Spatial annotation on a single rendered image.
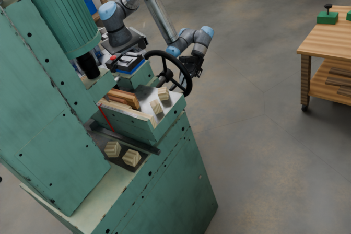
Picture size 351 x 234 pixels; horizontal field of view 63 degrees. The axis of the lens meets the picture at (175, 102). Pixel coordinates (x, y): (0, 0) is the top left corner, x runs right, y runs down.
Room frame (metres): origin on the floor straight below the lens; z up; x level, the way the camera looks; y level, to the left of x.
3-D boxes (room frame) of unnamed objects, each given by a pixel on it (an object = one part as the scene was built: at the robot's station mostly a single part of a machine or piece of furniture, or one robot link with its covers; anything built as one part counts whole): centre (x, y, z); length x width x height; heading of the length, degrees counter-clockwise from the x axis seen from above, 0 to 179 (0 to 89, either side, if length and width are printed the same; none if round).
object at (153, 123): (0.96, 0.30, 0.92); 0.60 x 0.02 x 0.05; 43
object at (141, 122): (0.95, 0.31, 0.93); 0.60 x 0.02 x 0.06; 43
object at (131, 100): (0.96, 0.22, 0.93); 0.23 x 0.02 x 0.06; 43
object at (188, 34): (1.43, -0.19, 0.82); 0.11 x 0.11 x 0.08; 40
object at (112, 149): (0.79, 0.29, 0.82); 0.04 x 0.04 x 0.04; 65
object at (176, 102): (1.05, 0.21, 0.87); 0.61 x 0.30 x 0.06; 43
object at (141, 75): (1.11, 0.14, 0.91); 0.15 x 0.14 x 0.09; 43
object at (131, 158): (0.72, 0.22, 0.82); 0.04 x 0.04 x 0.03; 46
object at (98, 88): (0.92, 0.26, 1.03); 0.14 x 0.07 x 0.09; 133
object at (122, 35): (1.70, 0.19, 0.87); 0.15 x 0.15 x 0.10
